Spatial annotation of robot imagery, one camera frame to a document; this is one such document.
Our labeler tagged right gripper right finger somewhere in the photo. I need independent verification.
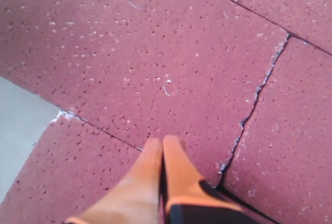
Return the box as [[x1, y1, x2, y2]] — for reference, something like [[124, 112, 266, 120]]
[[162, 135, 244, 224]]

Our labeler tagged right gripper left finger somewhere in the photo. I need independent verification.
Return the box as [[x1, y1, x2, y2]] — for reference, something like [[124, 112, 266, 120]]
[[66, 138, 162, 223]]

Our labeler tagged red brick once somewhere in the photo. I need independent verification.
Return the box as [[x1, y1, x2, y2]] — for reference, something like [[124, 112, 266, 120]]
[[1, 0, 287, 185]]

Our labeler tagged red brick back left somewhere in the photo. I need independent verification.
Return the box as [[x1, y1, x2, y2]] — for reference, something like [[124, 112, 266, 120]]
[[1, 116, 139, 223]]

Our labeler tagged red brick third row right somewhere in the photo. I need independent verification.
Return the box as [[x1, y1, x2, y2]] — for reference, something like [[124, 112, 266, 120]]
[[225, 38, 331, 223]]

